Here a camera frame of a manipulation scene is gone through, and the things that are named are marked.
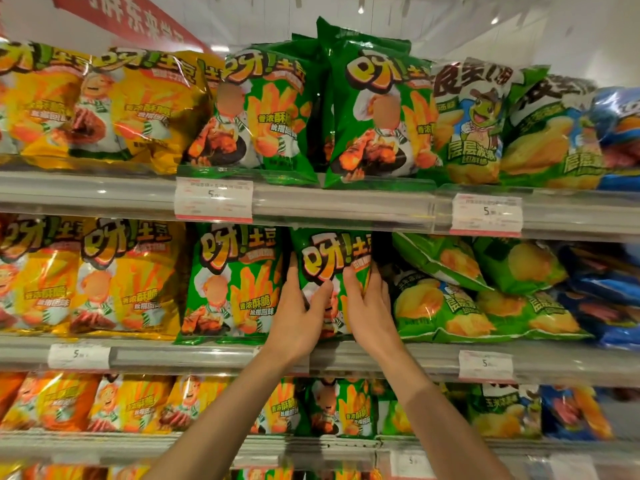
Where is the person's right forearm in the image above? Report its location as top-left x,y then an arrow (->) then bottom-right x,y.
381,356 -> 517,480

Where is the grey metal shelf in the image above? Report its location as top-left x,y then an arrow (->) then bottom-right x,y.
0,169 -> 640,244
0,335 -> 640,389
0,432 -> 640,470

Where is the person's left hand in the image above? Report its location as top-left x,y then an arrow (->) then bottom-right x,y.
262,252 -> 335,368

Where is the person's right hand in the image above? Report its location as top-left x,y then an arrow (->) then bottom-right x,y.
342,261 -> 409,376

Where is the orange snack packet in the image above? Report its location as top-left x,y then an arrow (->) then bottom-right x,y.
0,372 -> 27,421

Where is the white price tag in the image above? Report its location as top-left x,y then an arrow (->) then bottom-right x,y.
449,193 -> 524,239
458,350 -> 515,383
547,454 -> 599,480
47,343 -> 112,371
173,177 -> 255,224
389,450 -> 437,480

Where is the red hanging banner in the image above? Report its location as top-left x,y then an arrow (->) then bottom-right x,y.
51,0 -> 212,53

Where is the blue chips packet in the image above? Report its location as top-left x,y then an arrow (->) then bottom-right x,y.
539,385 -> 614,441
549,290 -> 640,351
591,87 -> 640,192
555,244 -> 640,308

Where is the green turtle chips packet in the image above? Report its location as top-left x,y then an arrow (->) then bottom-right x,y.
391,274 -> 502,344
472,237 -> 569,296
464,383 -> 544,440
499,74 -> 609,191
429,57 -> 527,186
475,289 -> 594,342
392,232 -> 494,294

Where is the person's left forearm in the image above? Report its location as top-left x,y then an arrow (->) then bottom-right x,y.
142,349 -> 312,480

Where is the yellow fries snack packet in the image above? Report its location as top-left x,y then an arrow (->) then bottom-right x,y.
196,52 -> 227,98
157,376 -> 232,433
0,215 -> 85,336
0,40 -> 95,169
0,373 -> 102,433
70,47 -> 214,175
87,374 -> 174,434
66,217 -> 187,341
0,462 -> 152,480

